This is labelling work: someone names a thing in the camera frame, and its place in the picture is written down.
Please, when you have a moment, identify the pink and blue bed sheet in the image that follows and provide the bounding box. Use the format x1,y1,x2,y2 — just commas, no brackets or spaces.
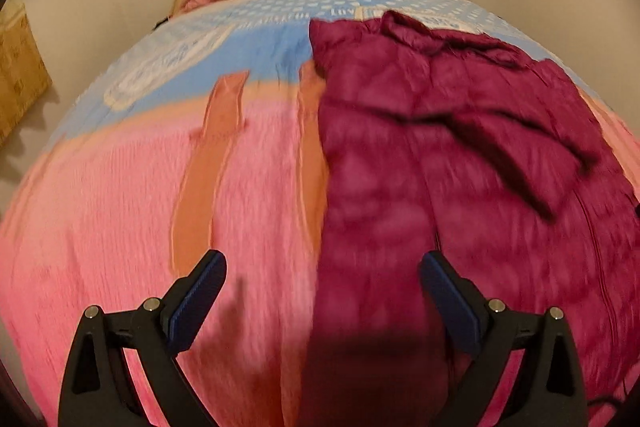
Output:
0,0,640,427

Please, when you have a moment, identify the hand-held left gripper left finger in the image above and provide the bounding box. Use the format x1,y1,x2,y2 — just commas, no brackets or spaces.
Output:
57,249,228,427

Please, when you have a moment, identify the wide beige floral curtain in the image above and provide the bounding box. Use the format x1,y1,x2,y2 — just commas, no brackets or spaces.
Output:
0,4,53,146

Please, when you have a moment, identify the magenta quilted puffer jacket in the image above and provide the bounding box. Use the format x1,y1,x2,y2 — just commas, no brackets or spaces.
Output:
295,11,640,427

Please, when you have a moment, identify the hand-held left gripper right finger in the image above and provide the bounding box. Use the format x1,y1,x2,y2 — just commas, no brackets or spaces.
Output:
419,251,587,427

